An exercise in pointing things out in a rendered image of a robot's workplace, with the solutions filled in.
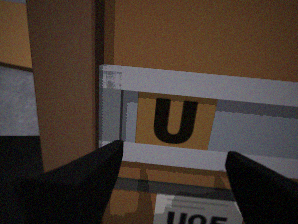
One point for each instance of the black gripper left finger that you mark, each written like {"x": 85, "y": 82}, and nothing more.
{"x": 75, "y": 193}

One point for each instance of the white paper ticket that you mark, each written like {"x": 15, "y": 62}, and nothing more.
{"x": 171, "y": 209}

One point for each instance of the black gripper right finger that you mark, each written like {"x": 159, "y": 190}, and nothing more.
{"x": 263, "y": 195}

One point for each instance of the tan cardboard letter tile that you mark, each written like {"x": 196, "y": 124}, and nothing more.
{"x": 174, "y": 120}

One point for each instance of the tan flat rectangular board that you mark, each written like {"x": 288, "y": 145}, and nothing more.
{"x": 14, "y": 37}

